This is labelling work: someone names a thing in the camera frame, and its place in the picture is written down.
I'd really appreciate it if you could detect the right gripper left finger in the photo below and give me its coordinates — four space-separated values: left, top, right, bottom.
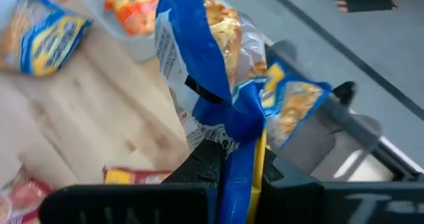
38 139 229 224

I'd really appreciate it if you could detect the blue Maruchan noodle pack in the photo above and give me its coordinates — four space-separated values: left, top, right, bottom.
0 0 93 78
261 60 333 148
154 0 269 224

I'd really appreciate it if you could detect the orange Maruchan noodle pack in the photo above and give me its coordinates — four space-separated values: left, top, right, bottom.
104 0 163 36

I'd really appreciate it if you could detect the dark grey plastic bin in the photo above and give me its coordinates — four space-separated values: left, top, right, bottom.
264 40 384 182

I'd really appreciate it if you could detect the light grey plastic bin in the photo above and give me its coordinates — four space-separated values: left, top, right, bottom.
76 0 160 62

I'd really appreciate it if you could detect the red Maruchan noodle pack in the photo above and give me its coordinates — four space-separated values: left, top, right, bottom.
0 167 56 224
102 166 173 185

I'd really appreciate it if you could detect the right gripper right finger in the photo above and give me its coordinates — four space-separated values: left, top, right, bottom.
256 147 424 224

